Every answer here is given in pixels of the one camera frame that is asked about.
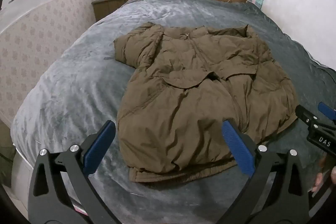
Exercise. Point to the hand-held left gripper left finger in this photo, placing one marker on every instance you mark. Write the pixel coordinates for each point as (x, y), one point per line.
(98, 146)

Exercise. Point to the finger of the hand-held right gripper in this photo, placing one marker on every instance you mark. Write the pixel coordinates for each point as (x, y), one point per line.
(304, 114)
(326, 109)

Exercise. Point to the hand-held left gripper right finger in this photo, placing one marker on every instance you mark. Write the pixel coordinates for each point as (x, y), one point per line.
(237, 146)

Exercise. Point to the olive brown padded jacket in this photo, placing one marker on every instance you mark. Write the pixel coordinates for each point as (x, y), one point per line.
(197, 98)

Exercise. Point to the person's right hand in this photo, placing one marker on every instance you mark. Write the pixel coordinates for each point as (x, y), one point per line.
(322, 176)

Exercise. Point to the grey plush blanket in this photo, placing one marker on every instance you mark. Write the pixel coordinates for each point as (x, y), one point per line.
(65, 98)

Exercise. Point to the brown wooden nightstand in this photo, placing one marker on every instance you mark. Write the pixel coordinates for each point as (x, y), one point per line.
(105, 8)

